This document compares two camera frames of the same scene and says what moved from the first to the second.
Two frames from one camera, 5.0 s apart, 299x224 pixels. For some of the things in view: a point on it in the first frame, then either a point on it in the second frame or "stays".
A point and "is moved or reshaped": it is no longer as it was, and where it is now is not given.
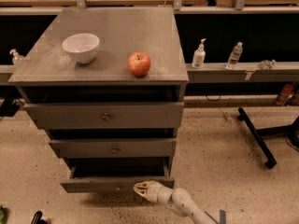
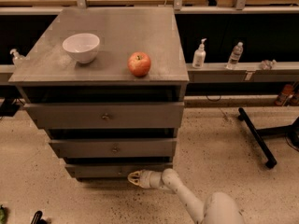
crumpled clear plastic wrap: x=267 y=64 stays
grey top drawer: x=106 y=115 stays
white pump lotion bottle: x=199 y=56 stays
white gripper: x=153 y=191 to x=145 y=179
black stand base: x=291 y=132 stays
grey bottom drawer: x=114 y=175 is moved or reshaped
